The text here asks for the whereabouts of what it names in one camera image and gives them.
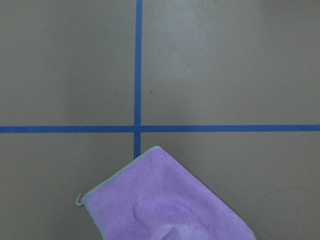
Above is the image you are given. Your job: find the purple microfibre cloth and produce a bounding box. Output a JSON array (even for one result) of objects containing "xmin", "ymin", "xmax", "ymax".
[{"xmin": 76, "ymin": 146, "xmax": 255, "ymax": 240}]

